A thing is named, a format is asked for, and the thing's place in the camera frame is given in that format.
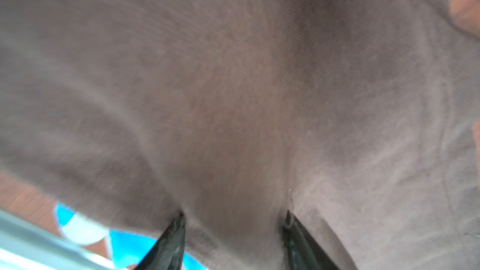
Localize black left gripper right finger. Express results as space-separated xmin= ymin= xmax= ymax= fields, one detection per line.
xmin=282 ymin=210 xmax=340 ymax=270

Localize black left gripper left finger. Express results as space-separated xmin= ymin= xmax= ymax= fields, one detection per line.
xmin=134 ymin=212 xmax=186 ymax=270

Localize brown trousers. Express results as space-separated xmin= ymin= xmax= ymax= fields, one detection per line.
xmin=1 ymin=0 xmax=480 ymax=270

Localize blue grey work glove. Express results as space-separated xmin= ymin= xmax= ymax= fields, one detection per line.
xmin=54 ymin=203 xmax=209 ymax=270

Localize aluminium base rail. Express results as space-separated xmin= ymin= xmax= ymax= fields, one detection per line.
xmin=1 ymin=210 xmax=114 ymax=270

